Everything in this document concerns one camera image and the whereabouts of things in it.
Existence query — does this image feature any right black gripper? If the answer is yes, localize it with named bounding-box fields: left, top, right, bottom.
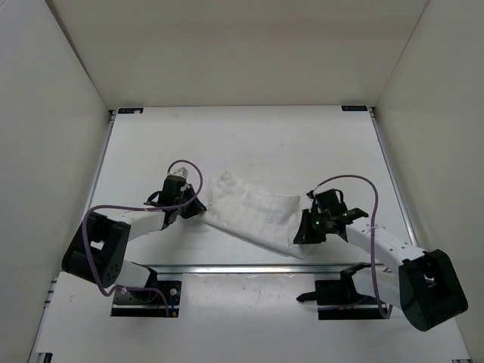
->
left=294, top=209, right=330, bottom=244

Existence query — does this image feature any white pleated skirt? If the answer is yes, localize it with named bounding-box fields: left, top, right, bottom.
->
left=201, top=172, right=305, bottom=259

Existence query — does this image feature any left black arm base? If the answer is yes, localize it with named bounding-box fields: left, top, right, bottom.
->
left=110, top=272, right=182, bottom=318

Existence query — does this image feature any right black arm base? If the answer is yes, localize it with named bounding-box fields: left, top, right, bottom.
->
left=296, top=262, right=383, bottom=321

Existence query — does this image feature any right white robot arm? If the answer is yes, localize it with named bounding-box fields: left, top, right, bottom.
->
left=294, top=189, right=468, bottom=331

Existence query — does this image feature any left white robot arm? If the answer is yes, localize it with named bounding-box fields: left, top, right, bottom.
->
left=61, top=167, right=206, bottom=301

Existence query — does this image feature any left blue table label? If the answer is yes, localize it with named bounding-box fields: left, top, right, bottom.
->
left=117, top=107, right=144, bottom=114

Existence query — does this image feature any blue table label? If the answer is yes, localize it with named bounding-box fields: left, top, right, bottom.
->
left=117, top=107, right=144, bottom=114
left=341, top=105, right=368, bottom=112

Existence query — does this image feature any right blue table label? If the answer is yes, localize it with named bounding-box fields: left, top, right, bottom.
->
left=341, top=105, right=368, bottom=112

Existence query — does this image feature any aluminium table rail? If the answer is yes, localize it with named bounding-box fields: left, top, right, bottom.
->
left=150, top=263, right=383, bottom=276

